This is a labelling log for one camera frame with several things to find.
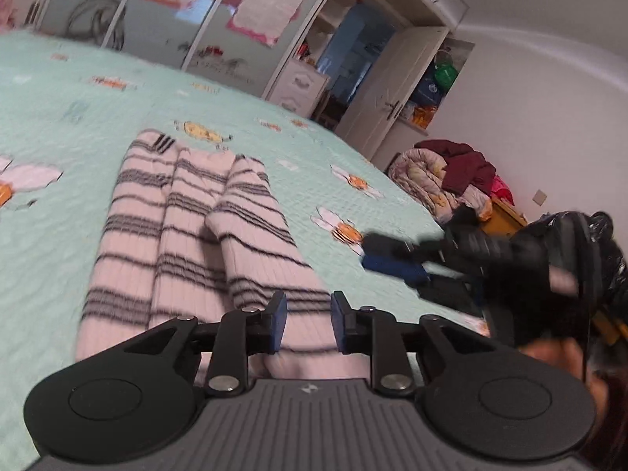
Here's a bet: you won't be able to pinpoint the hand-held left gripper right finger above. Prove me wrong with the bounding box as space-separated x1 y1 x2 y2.
330 290 501 398

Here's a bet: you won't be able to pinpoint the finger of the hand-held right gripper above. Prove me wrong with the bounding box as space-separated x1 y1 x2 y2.
418 275 486 317
361 233 445 286

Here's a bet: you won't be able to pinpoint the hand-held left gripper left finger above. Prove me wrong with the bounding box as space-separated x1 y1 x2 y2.
115 290 288 398

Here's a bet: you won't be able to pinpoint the white black striped knit sweater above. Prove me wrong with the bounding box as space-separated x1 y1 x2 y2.
75 128 374 384

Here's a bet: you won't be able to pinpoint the person's right hand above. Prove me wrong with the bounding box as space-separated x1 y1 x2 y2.
520 338 612 406

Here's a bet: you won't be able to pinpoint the yellow wooden dresser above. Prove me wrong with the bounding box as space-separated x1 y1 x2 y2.
478 197 628 350

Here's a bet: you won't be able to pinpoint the pink cloth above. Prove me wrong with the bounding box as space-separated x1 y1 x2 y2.
489 175 514 205

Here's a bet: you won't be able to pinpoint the rolled floral quilt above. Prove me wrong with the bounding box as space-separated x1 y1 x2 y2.
389 148 495 225

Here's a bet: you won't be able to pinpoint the black puffer jacket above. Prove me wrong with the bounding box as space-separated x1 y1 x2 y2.
540 210 628 307

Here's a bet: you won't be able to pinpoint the dark red jacket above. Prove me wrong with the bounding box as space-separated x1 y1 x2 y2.
413 139 497 195

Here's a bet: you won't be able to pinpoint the orange packets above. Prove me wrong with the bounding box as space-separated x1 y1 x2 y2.
409 102 438 131

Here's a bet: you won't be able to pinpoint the white door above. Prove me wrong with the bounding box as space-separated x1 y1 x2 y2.
335 26 451 159

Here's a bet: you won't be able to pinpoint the blue bag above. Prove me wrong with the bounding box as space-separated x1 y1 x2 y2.
409 75 443 107

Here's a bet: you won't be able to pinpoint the white drawer cabinet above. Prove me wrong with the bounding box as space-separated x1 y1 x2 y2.
274 58 331 115

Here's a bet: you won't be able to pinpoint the green bag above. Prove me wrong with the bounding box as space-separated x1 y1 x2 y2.
433 50 460 90

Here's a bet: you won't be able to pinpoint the pink-framed poster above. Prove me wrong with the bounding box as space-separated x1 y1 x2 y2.
225 0 316 49

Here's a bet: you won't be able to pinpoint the bee-print quilted bedspread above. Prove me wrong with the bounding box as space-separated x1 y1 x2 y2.
0 28 492 471

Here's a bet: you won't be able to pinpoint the wardrobe with sliding doors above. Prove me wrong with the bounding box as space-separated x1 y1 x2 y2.
33 0 473 109

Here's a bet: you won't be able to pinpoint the grey coiled hose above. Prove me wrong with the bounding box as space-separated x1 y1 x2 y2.
65 0 127 51

